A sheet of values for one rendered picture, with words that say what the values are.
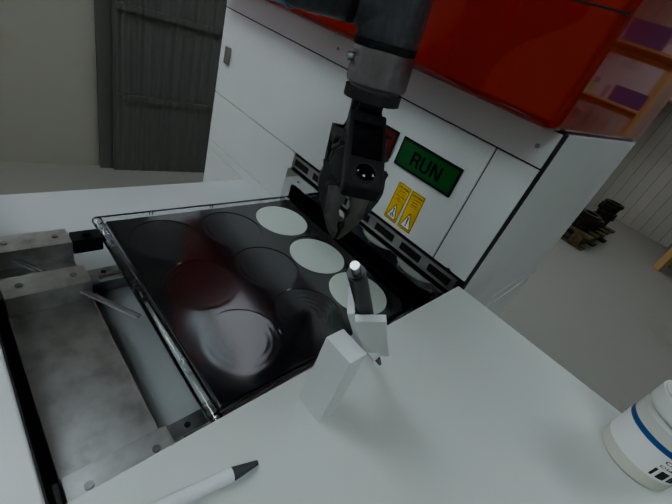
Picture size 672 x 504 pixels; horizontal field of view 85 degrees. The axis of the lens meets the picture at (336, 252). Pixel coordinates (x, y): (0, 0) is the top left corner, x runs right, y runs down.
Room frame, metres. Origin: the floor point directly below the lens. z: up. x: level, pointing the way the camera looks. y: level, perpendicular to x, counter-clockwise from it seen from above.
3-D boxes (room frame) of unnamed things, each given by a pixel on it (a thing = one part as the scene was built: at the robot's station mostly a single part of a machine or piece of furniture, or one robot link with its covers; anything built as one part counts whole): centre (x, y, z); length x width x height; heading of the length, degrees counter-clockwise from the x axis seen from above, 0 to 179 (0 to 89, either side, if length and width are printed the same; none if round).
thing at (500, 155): (0.75, 0.12, 1.02); 0.81 x 0.03 x 0.40; 55
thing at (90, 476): (0.13, 0.10, 0.89); 0.08 x 0.03 x 0.03; 145
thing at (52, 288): (0.27, 0.29, 0.89); 0.08 x 0.03 x 0.03; 145
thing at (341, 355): (0.22, -0.04, 1.03); 0.06 x 0.04 x 0.13; 145
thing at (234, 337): (0.45, 0.09, 0.90); 0.34 x 0.34 x 0.01; 55
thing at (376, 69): (0.49, 0.04, 1.21); 0.08 x 0.08 x 0.05
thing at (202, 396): (0.31, 0.20, 0.90); 0.38 x 0.01 x 0.01; 55
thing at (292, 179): (0.63, -0.02, 0.89); 0.44 x 0.02 x 0.10; 55
